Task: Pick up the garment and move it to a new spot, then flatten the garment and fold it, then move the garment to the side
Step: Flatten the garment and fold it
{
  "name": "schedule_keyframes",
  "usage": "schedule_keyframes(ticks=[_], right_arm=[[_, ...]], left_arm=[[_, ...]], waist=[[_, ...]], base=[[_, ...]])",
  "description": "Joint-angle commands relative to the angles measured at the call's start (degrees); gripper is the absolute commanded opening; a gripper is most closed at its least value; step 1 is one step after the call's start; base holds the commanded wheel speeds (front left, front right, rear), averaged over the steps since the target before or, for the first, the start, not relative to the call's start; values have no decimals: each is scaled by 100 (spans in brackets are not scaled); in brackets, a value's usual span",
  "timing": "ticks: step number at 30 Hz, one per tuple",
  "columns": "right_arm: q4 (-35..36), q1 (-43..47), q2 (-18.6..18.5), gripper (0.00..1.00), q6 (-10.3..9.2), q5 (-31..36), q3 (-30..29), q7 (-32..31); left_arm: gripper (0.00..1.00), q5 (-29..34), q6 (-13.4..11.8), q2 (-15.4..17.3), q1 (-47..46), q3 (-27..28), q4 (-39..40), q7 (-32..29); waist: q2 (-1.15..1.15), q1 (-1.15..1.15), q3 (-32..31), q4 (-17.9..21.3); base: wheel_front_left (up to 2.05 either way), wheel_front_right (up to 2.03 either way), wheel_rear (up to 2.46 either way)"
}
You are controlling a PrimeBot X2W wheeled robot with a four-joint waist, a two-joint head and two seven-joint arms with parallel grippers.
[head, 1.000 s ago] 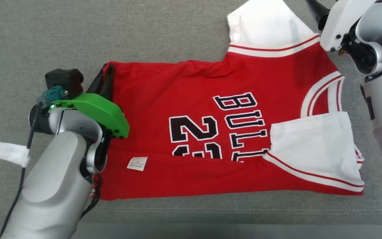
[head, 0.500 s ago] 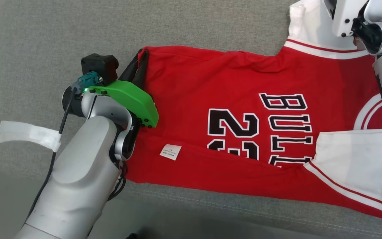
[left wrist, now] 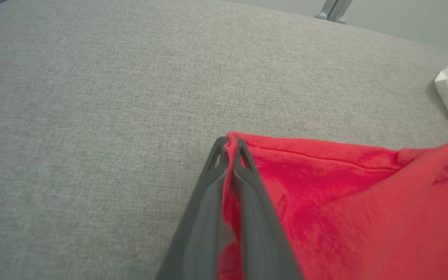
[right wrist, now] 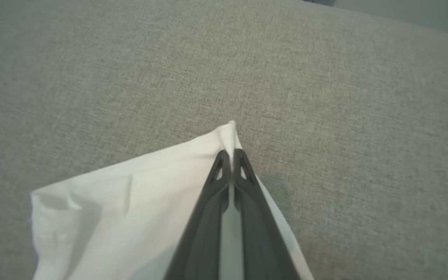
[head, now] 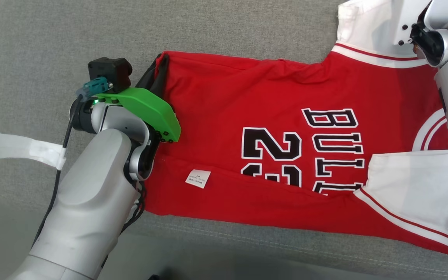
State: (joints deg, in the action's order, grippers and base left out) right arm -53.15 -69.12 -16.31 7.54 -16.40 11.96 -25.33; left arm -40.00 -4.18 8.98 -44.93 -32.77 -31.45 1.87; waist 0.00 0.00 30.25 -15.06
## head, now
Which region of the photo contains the grey fabric sofa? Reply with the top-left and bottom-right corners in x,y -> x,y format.
0,0 -> 448,280

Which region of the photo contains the black left camera cable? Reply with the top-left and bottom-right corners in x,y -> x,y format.
31,77 -> 112,249

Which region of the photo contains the white tape flag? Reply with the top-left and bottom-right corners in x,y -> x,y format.
0,133 -> 67,171

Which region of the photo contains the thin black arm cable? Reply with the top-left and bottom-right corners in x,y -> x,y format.
121,181 -> 147,236

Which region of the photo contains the red jersey with white sleeves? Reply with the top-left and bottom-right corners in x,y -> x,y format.
143,0 -> 448,259

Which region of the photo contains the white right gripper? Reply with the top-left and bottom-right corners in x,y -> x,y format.
394,0 -> 433,46

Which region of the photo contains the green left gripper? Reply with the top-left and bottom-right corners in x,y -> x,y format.
96,54 -> 182,144

